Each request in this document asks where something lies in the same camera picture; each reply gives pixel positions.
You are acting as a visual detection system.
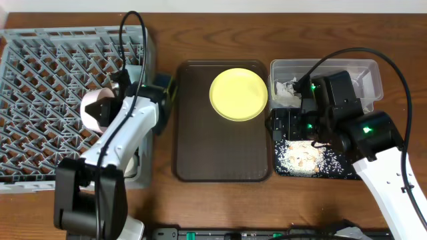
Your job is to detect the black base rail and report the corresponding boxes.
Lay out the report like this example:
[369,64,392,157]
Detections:
[151,218,394,240]

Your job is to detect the rice and nut scraps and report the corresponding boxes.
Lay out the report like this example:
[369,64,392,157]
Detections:
[274,140,346,178]

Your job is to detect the yellow plate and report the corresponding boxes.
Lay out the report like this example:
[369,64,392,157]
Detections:
[209,68,268,121]

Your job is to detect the grey dish rack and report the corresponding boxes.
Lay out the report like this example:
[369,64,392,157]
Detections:
[1,25,155,194]

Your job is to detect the dark brown serving tray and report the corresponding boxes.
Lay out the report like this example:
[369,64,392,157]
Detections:
[173,60,272,183]

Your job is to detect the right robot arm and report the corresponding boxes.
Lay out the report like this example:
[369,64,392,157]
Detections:
[266,71,426,239]

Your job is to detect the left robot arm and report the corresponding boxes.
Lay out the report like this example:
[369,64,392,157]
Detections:
[53,83,177,239]

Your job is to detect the clear plastic bin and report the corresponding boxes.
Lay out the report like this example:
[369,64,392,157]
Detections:
[268,59,384,113]

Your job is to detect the pink bowl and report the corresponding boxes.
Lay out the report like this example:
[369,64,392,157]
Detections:
[80,88,115,133]

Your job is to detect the white cup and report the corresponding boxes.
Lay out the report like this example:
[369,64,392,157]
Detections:
[124,155,139,178]

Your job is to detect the black waste tray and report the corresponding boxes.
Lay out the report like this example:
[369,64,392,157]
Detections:
[266,108,359,180]

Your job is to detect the crumpled white tissue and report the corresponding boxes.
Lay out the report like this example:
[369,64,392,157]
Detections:
[276,77,302,107]

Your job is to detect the blue bowl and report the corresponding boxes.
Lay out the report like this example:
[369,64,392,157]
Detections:
[125,65,145,83]

